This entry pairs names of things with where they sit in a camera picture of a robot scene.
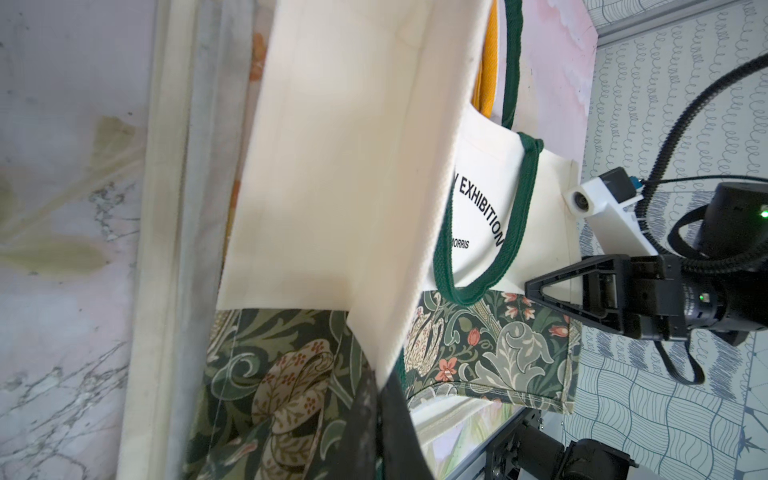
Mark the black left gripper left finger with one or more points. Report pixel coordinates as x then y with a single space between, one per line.
357 453

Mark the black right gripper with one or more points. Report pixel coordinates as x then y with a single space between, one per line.
651 298

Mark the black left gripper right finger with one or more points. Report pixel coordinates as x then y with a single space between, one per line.
400 451

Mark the green handled exhibition tote bag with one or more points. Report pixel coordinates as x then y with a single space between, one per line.
278 385

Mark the starry night canvas tote bag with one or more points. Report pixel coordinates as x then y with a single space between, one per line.
143 452

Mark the yellow handled white bag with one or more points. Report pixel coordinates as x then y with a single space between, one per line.
204 180

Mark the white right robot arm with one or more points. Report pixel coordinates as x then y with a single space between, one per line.
734 221

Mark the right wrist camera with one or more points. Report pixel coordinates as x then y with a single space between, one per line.
606 204

